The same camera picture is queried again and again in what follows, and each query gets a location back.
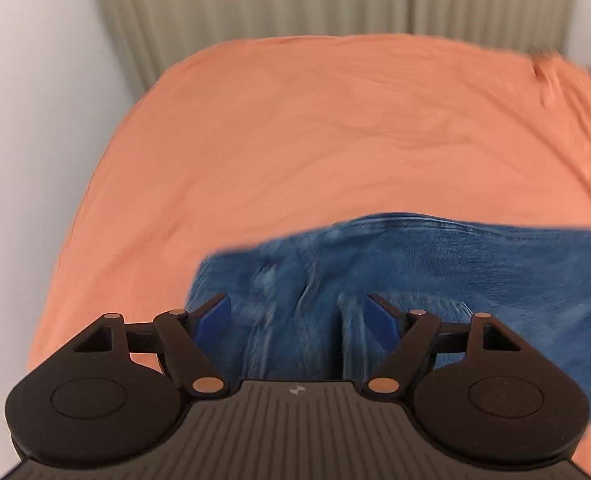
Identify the orange bed sheet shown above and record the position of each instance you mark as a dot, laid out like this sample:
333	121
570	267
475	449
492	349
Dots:
325	135

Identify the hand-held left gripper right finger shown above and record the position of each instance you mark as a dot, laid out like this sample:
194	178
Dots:
381	321

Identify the beige pleated curtain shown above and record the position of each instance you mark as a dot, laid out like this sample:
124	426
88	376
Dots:
325	5

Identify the blue denim pants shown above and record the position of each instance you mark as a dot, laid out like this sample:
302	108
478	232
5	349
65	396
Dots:
475	270

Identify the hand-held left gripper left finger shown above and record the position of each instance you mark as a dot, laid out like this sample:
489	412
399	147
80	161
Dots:
212	318

